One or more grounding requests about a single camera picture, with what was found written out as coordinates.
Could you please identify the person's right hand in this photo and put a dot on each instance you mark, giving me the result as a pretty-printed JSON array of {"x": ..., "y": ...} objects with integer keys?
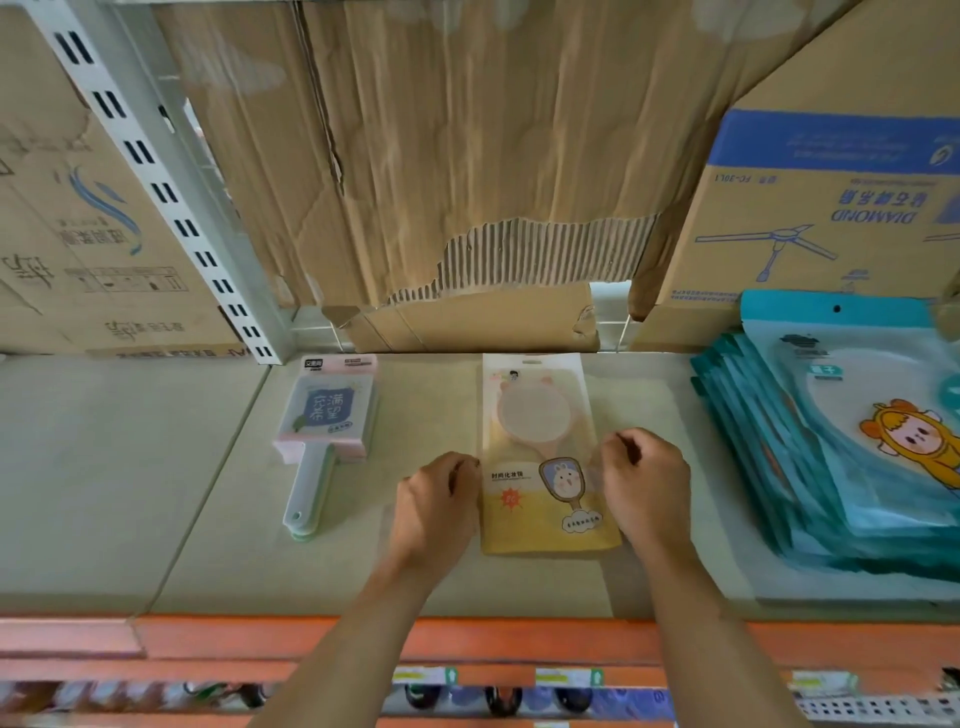
[{"x": 652, "y": 487}]

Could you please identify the person's left hand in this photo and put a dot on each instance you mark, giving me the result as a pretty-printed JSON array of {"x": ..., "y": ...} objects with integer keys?
[{"x": 431, "y": 517}]

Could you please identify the person's right fingers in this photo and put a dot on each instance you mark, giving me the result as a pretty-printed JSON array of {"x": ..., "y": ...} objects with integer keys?
[{"x": 619, "y": 450}]

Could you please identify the person's left fingers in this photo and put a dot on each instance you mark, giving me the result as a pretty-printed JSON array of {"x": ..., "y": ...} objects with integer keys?
[{"x": 465, "y": 469}]

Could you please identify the yellow packaged hand mirror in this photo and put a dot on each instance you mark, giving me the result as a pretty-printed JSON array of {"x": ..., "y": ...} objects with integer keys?
[{"x": 536, "y": 420}]

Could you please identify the person's left forearm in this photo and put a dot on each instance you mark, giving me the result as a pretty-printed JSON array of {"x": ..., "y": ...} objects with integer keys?
[{"x": 352, "y": 645}]

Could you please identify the person's right forearm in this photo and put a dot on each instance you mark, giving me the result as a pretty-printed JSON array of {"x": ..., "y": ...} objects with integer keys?
[{"x": 712, "y": 645}]

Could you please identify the pale green hand mirror pink sleeve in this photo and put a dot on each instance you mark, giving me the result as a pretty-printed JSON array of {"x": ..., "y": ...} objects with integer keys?
[
  {"x": 330, "y": 405},
  {"x": 303, "y": 535}
]

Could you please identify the yellow green price tag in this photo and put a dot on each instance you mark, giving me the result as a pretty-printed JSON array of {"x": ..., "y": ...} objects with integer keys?
[
  {"x": 568, "y": 677},
  {"x": 823, "y": 682},
  {"x": 424, "y": 676}
]

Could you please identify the stack of teal cartoon packets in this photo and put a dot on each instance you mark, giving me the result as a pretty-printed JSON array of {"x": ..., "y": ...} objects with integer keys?
[{"x": 840, "y": 465}]

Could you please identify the black round item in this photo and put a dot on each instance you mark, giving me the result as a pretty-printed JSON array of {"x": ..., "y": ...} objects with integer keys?
[
  {"x": 503, "y": 702},
  {"x": 573, "y": 699},
  {"x": 426, "y": 697}
]

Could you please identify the cardboard fan box blue band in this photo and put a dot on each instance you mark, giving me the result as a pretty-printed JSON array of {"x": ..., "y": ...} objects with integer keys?
[{"x": 825, "y": 202}]

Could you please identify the torn brown cardboard sheet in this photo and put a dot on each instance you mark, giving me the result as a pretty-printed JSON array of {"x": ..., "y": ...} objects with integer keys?
[{"x": 465, "y": 135}]

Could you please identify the white slotted strip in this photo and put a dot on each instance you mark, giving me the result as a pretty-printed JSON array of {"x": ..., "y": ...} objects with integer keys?
[{"x": 877, "y": 709}]

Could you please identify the row of hanging packaged goods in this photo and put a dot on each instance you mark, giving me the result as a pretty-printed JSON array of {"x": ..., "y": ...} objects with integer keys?
[{"x": 127, "y": 696}]

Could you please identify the white slotted shelf upright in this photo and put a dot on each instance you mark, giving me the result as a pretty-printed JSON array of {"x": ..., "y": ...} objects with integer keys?
[{"x": 161, "y": 187}]

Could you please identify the cardboard box with blue swirl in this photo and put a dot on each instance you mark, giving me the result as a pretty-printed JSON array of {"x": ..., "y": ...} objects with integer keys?
[{"x": 82, "y": 225}]

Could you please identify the orange shelf rail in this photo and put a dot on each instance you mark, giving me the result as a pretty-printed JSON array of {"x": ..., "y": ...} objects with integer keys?
[{"x": 525, "y": 641}]

